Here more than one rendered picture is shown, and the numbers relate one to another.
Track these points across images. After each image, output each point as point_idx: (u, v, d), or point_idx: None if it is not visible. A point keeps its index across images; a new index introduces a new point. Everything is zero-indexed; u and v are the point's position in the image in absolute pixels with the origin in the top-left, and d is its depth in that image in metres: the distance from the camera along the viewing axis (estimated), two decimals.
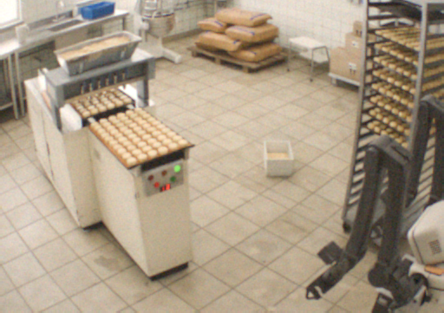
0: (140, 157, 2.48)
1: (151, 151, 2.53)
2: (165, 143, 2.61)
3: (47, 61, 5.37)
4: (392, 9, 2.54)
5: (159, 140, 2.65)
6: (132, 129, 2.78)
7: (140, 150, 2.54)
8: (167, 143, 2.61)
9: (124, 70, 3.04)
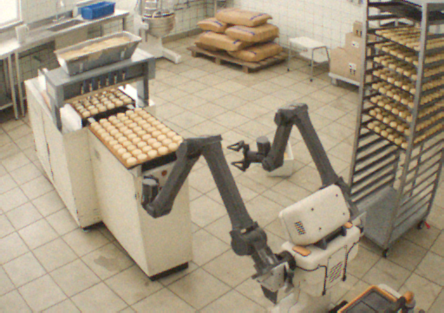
0: (140, 157, 2.48)
1: (151, 151, 2.53)
2: (165, 143, 2.61)
3: (47, 61, 5.37)
4: (392, 9, 2.54)
5: (159, 140, 2.65)
6: (132, 129, 2.78)
7: (140, 150, 2.54)
8: (167, 143, 2.61)
9: (124, 70, 3.04)
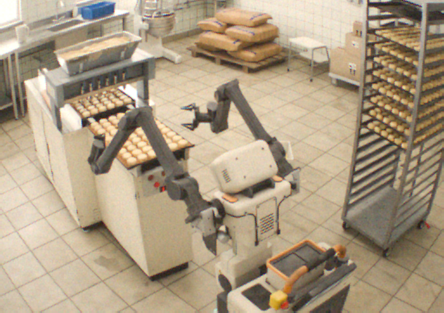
0: (140, 157, 2.48)
1: (151, 151, 2.53)
2: None
3: (47, 61, 5.37)
4: (392, 9, 2.54)
5: None
6: None
7: (140, 150, 2.54)
8: (167, 143, 2.61)
9: (124, 70, 3.04)
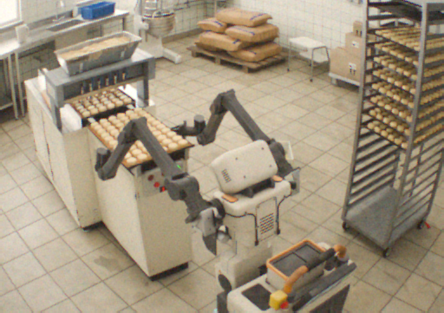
0: (140, 157, 2.48)
1: None
2: (165, 143, 2.61)
3: (47, 61, 5.37)
4: (392, 9, 2.54)
5: (159, 140, 2.65)
6: None
7: (140, 150, 2.54)
8: (167, 143, 2.61)
9: (124, 70, 3.04)
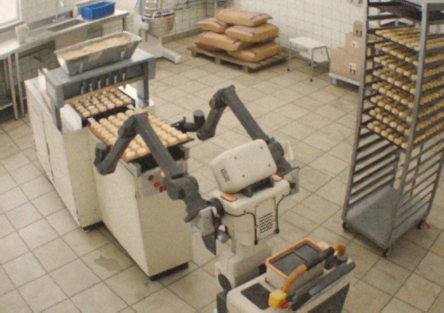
0: (139, 151, 2.46)
1: None
2: (164, 138, 2.60)
3: (47, 61, 5.37)
4: (392, 9, 2.54)
5: (159, 136, 2.64)
6: None
7: (140, 145, 2.53)
8: (166, 138, 2.59)
9: (124, 70, 3.04)
